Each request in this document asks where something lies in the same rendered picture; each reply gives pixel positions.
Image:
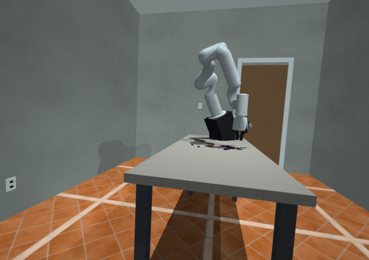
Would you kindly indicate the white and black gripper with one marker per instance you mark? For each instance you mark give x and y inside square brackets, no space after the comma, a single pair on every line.
[240,124]

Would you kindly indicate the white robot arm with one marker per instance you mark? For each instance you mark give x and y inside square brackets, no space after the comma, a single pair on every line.
[207,78]

